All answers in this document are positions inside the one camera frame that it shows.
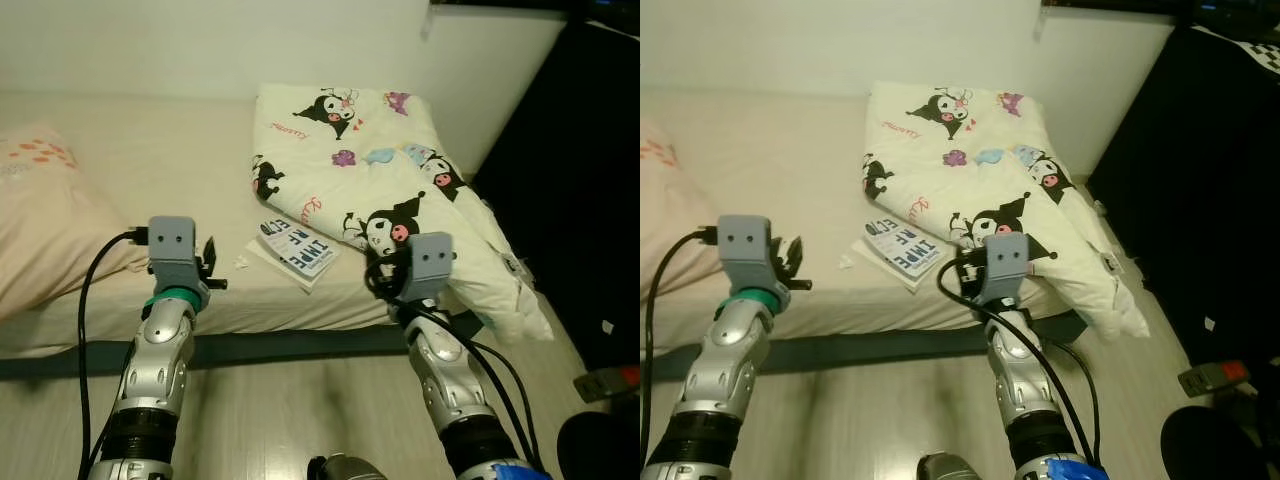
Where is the black wardrobe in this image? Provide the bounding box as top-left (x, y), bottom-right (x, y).
top-left (470, 15), bottom-right (641, 371)
top-left (1085, 20), bottom-right (1280, 366)

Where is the black white checkered board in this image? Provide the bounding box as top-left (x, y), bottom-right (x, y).
top-left (1195, 22), bottom-right (1280, 73)

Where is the grey right robot leg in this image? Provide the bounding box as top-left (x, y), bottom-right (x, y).
top-left (917, 452), bottom-right (991, 480)
top-left (307, 453), bottom-right (389, 480)

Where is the mattress with white sheet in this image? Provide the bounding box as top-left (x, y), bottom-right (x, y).
top-left (640, 92), bottom-right (1151, 356)
top-left (0, 92), bottom-right (546, 359)

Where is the grey and red device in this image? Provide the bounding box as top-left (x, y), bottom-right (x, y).
top-left (1178, 360), bottom-right (1251, 398)
top-left (573, 365), bottom-right (641, 403)

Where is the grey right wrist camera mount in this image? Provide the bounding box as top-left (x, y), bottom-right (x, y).
top-left (980, 232), bottom-right (1031, 306)
top-left (405, 232), bottom-right (456, 303)

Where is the blue and white book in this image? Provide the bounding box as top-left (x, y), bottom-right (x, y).
top-left (862, 220), bottom-right (956, 293)
top-left (245, 217), bottom-right (343, 293)

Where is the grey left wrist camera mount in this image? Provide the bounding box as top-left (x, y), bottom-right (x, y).
top-left (718, 215), bottom-right (779, 303)
top-left (147, 215), bottom-right (209, 306)

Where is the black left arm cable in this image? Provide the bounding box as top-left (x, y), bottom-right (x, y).
top-left (644, 228), bottom-right (723, 473)
top-left (76, 228), bottom-right (151, 480)

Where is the white cartoon print comforter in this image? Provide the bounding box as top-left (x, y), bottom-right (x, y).
top-left (862, 80), bottom-right (1151, 341)
top-left (250, 83), bottom-right (554, 344)

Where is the black round floor object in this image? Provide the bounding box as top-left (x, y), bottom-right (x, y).
top-left (557, 410), bottom-right (641, 480)
top-left (1160, 405), bottom-right (1263, 480)

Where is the pink patterned pillow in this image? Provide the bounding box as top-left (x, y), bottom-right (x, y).
top-left (0, 122), bottom-right (151, 323)
top-left (640, 118), bottom-right (726, 291)

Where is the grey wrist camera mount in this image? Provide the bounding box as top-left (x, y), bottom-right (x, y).
top-left (405, 232), bottom-right (456, 303)
top-left (718, 215), bottom-right (779, 303)
top-left (980, 232), bottom-right (1031, 306)
top-left (147, 215), bottom-right (209, 306)

